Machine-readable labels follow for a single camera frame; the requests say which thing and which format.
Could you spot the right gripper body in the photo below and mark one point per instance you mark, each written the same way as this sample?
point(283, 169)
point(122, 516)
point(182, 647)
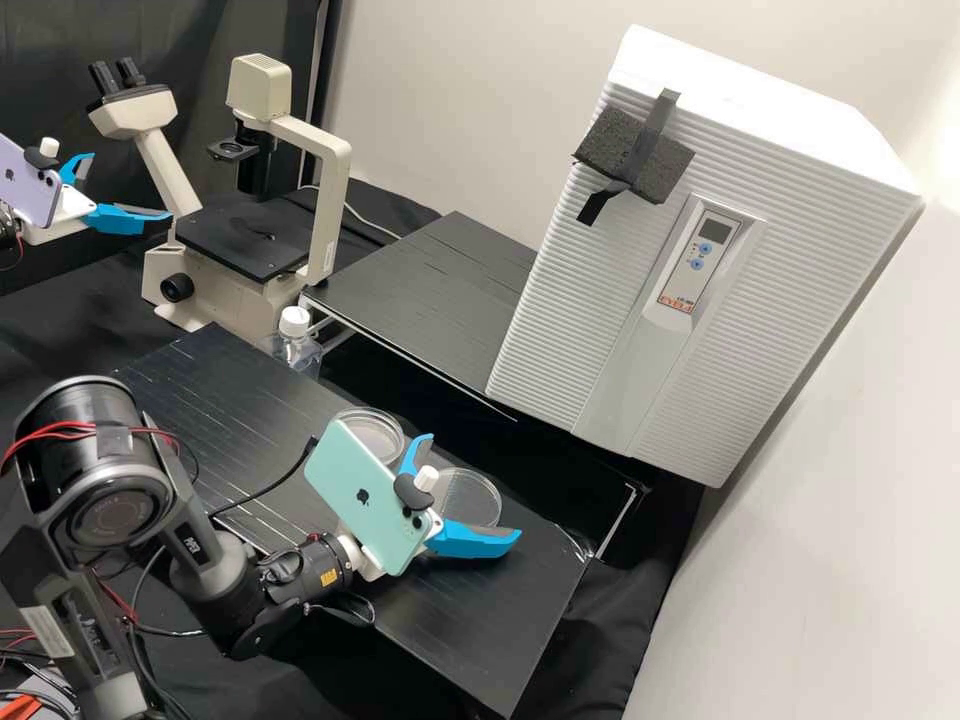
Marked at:
point(364, 559)

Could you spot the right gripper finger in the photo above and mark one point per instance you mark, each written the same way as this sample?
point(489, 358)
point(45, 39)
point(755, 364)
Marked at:
point(469, 544)
point(411, 457)

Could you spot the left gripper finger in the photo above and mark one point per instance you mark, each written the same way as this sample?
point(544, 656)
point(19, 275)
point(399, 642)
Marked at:
point(75, 166)
point(120, 219)

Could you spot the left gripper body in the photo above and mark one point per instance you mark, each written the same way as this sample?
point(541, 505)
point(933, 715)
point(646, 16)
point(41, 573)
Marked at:
point(71, 206)

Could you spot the petri dish lid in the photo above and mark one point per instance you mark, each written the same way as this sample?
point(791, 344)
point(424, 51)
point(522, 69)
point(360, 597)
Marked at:
point(375, 431)

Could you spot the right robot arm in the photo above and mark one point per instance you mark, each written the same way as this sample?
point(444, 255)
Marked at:
point(97, 465)

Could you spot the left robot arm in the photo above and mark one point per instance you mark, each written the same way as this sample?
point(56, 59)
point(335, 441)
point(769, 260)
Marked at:
point(7, 229)

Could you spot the petri dish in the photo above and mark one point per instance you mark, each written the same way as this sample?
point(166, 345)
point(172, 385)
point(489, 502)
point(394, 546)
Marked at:
point(469, 491)

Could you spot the cream microscope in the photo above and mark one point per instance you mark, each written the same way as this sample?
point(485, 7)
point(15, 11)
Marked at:
point(225, 296)

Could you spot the black platform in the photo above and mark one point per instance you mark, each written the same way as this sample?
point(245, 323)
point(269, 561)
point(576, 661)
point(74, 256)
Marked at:
point(247, 420)
point(420, 300)

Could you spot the white-capped bottle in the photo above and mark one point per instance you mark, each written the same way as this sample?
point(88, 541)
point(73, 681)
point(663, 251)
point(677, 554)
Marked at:
point(294, 321)

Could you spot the incubator door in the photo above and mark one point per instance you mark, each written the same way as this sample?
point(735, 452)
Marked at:
point(585, 300)

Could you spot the white incubator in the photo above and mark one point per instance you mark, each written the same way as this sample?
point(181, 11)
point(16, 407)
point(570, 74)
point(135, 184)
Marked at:
point(750, 97)

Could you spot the left wrist camera phone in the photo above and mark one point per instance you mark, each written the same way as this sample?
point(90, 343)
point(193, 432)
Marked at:
point(22, 184)

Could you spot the wrist camera phone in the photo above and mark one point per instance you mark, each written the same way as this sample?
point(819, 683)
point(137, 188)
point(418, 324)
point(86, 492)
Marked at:
point(22, 184)
point(360, 487)

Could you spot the right wrist camera phone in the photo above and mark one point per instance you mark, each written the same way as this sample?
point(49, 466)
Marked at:
point(360, 487)

